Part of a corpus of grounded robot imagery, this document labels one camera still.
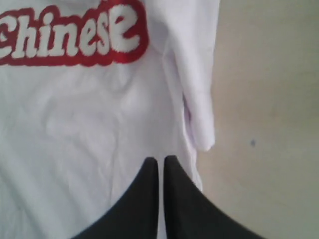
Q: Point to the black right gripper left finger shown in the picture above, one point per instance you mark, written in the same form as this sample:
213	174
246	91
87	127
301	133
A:
135	215

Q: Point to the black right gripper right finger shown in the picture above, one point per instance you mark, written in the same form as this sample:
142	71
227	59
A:
189	214

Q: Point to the white t-shirt red print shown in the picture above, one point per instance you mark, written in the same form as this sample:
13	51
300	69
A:
88	90

